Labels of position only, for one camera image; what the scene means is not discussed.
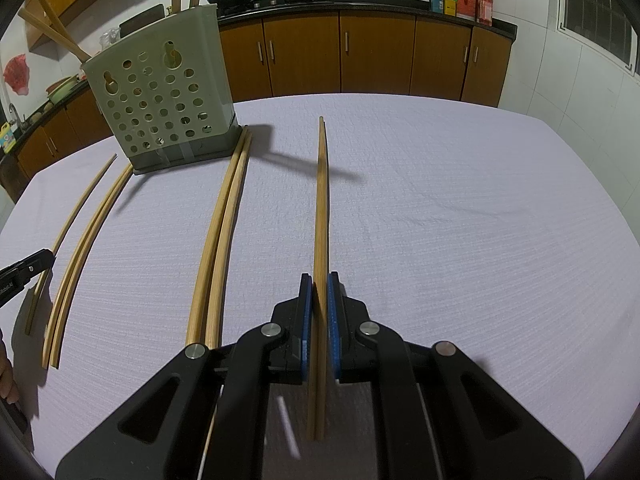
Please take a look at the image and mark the wooden chopstick group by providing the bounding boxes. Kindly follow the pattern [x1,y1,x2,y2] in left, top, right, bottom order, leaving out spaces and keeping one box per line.
[205,127,252,349]
[307,116,330,441]
[186,127,248,346]

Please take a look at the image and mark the person's left hand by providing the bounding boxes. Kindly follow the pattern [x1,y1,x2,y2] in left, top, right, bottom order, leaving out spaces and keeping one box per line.
[0,340,20,404]

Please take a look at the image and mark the yellow detergent bottle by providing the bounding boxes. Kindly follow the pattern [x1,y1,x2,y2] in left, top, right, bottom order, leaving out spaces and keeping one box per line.
[0,122,16,154]

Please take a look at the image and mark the green bowl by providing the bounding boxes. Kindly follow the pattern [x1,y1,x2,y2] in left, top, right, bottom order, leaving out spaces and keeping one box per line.
[47,75,82,104]

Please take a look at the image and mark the green perforated utensil holder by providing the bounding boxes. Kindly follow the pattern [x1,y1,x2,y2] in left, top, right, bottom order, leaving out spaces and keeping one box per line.
[82,4,241,174]

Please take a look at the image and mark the clear jar on counter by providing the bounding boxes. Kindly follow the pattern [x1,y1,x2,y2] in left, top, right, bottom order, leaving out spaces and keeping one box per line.
[99,27,120,51]

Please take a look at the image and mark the dark wooden cutting board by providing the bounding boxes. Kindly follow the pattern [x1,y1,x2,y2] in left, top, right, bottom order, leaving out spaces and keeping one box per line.
[119,3,165,38]

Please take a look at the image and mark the lower wooden cabinets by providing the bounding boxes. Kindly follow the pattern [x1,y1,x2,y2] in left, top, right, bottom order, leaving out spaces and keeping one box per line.
[4,10,516,180]

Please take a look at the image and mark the red oil bottles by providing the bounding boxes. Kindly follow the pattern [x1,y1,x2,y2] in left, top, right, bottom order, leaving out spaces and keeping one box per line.
[456,0,494,26]

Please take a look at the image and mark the right barred window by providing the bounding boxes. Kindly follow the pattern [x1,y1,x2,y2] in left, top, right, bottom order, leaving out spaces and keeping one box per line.
[559,0,639,76]

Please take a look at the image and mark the red plastic bag on wall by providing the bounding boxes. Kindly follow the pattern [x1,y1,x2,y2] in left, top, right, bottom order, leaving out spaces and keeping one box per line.
[3,53,30,96]

